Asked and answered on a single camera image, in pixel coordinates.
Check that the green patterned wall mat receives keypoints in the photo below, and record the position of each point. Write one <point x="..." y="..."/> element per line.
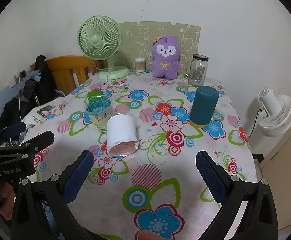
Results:
<point x="140" y="37"/>

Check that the purple plush toy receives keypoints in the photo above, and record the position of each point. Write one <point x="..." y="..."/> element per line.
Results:
<point x="166" y="57"/>

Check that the cotton swab container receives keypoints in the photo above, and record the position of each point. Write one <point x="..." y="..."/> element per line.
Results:
<point x="140" y="65"/>

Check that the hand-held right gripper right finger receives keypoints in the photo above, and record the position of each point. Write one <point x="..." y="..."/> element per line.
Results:
<point x="211" y="177"/>

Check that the white fan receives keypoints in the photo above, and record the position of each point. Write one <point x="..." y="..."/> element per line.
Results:
<point x="276" y="113"/>

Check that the teal cup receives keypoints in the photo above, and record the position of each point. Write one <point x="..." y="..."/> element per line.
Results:
<point x="203" y="106"/>

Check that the clear glass with green lid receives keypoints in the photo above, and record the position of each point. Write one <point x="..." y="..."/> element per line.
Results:
<point x="99" y="107"/>

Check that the white paper-wrapped cup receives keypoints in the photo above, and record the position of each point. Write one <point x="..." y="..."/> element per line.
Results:
<point x="122" y="133"/>

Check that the green desk fan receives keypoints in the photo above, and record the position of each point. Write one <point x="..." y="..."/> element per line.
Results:
<point x="99" y="38"/>

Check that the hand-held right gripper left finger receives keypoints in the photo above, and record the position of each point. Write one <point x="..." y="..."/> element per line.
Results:
<point x="78" y="177"/>

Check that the black bag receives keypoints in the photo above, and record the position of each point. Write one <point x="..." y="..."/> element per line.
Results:
<point x="39" y="90"/>

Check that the glass jar with lid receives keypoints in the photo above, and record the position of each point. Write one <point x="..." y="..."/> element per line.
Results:
<point x="198" y="71"/>

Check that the person's left hand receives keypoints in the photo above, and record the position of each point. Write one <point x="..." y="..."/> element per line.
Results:
<point x="4" y="202"/>

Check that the wall socket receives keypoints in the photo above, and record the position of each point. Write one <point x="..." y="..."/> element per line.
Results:
<point x="20" y="75"/>

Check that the floral tablecloth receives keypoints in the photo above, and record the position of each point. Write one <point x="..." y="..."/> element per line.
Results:
<point x="160" y="142"/>

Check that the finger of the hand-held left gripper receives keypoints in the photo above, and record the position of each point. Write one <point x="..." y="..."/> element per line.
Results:
<point x="39" y="140"/>
<point x="14" y="129"/>

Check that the beige cabinet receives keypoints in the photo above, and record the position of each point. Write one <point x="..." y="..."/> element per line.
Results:
<point x="285" y="170"/>

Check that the white printed cloth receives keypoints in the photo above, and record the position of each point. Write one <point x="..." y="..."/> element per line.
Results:
<point x="44" y="113"/>

